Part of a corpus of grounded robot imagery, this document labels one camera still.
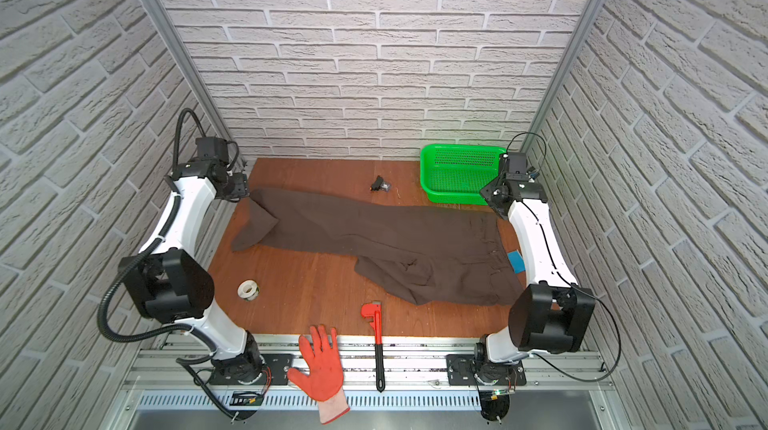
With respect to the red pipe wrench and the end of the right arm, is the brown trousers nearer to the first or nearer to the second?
the red pipe wrench

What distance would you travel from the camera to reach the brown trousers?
86 cm

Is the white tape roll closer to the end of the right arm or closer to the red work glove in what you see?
the red work glove

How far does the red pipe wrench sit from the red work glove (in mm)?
91

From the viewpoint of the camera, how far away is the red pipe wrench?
0.74 m

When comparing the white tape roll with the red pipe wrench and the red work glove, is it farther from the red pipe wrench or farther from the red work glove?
the red pipe wrench

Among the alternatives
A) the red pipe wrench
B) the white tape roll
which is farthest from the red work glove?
the white tape roll

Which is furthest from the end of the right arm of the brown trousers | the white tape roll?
the white tape roll

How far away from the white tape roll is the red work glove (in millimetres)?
195

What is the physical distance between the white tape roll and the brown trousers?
12cm

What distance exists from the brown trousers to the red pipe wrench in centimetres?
7

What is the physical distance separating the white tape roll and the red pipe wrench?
12.7 inches

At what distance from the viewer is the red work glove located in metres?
0.71
